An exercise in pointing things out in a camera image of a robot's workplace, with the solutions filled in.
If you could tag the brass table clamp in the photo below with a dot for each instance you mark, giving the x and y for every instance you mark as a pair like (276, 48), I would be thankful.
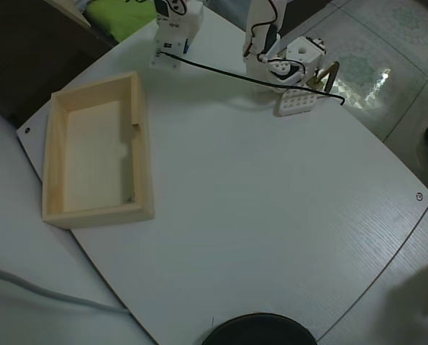
(327, 77)

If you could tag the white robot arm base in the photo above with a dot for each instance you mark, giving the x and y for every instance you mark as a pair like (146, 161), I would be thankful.
(296, 75)

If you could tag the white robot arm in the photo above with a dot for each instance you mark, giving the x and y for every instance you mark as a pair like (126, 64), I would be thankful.
(258, 25)

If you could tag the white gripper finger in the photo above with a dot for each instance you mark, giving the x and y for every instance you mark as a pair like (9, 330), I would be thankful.
(197, 30)

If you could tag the bright green cloth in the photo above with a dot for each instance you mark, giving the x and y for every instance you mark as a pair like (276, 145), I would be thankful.
(123, 18)

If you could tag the open pale wooden box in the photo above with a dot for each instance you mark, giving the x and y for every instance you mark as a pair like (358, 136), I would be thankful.
(55, 161)

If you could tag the black round stool seat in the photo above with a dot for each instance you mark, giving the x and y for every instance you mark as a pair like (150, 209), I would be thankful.
(260, 330)

